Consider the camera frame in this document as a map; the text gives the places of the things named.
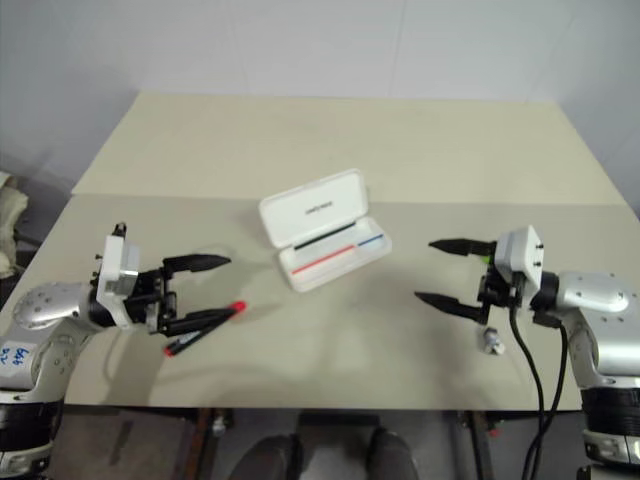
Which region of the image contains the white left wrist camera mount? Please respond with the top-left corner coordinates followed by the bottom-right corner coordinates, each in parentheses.
top-left (92, 223), bottom-right (145, 330)

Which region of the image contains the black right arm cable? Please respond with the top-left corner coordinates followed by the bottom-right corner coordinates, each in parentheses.
top-left (535, 322), bottom-right (570, 451)
top-left (508, 299), bottom-right (547, 480)

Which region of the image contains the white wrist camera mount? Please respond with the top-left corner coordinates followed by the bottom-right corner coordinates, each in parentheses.
top-left (92, 223), bottom-right (145, 330)
top-left (491, 224), bottom-right (547, 297)

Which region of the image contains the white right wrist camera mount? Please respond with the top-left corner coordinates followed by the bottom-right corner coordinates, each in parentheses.
top-left (491, 224), bottom-right (547, 297)

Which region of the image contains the thin red pen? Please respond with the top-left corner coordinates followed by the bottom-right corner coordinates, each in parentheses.
top-left (291, 246), bottom-right (355, 276)

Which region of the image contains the thin black pen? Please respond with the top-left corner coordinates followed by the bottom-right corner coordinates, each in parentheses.
top-left (293, 223), bottom-right (351, 251)

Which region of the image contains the small white grey eraser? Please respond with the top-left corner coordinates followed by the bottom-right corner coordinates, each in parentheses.
top-left (480, 327), bottom-right (506, 357)

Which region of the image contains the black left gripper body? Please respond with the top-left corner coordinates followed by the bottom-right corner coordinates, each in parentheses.
top-left (121, 267), bottom-right (179, 336)

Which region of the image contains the dark rounded shape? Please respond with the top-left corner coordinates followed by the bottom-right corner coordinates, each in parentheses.
top-left (367, 427), bottom-right (421, 480)

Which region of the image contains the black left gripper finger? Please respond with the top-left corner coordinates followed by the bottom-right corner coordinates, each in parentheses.
top-left (161, 253), bottom-right (233, 277)
top-left (168, 308), bottom-right (237, 338)

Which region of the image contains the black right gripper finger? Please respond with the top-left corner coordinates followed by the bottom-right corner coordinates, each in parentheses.
top-left (413, 291), bottom-right (489, 322)
top-left (428, 238), bottom-right (497, 257)

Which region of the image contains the brown metal table leg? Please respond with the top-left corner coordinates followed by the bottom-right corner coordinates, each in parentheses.
top-left (452, 410), bottom-right (502, 480)
top-left (192, 408), bottom-right (236, 480)

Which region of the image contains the white open pencil case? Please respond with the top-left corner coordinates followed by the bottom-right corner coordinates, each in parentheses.
top-left (258, 168), bottom-right (394, 295)

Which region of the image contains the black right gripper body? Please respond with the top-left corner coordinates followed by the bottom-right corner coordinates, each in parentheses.
top-left (477, 254), bottom-right (525, 311)

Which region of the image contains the white label with blue writing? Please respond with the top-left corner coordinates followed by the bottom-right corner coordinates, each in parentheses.
top-left (0, 339), bottom-right (36, 375)

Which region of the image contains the black marker with red cap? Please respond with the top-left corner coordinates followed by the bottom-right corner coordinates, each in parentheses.
top-left (164, 300), bottom-right (248, 357)

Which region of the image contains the beige crumpled cloth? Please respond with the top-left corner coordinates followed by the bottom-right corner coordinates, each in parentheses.
top-left (0, 169), bottom-right (30, 277)

